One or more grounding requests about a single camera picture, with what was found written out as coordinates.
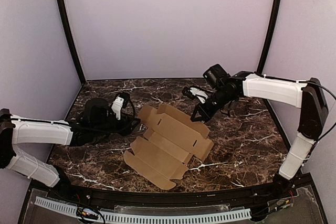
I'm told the black left frame post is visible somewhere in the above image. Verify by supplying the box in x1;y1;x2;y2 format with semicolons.
57;0;86;85

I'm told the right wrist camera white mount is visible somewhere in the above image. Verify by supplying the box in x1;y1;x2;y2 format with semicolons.
182;86;208;103

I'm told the black frame post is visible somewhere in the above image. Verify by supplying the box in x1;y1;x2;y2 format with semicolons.
57;0;86;85
256;0;281;73

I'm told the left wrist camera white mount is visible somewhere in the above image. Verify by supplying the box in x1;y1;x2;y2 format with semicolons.
111;92;130;120

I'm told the white slotted cable duct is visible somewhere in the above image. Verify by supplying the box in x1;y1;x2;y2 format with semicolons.
34;196;251;223

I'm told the black right frame post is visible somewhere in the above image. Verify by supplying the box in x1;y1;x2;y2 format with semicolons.
256;0;281;73

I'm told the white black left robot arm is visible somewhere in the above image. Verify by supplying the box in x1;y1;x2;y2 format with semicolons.
1;93;140;188

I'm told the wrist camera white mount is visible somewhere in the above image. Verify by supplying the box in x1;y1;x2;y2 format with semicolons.
111;92;130;120
182;86;208;103

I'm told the clear acrylic plate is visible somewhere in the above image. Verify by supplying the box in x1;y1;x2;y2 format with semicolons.
20;187;324;223

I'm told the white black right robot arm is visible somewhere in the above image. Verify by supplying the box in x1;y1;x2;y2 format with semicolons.
183;64;329;180

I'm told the brown cardboard box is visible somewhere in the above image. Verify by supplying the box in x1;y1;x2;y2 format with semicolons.
123;104;214;190

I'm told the black front rail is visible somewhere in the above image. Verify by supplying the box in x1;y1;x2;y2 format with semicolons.
34;173;312;223

